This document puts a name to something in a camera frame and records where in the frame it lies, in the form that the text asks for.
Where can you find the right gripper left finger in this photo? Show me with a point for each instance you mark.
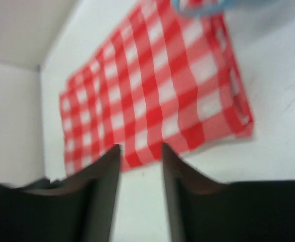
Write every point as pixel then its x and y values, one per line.
pixel 78 208

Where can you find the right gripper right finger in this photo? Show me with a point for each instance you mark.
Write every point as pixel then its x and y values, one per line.
pixel 202 209

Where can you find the red checkered cloth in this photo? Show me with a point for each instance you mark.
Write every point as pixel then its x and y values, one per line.
pixel 158 78

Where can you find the blue mug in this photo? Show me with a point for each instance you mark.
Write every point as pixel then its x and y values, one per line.
pixel 203 9

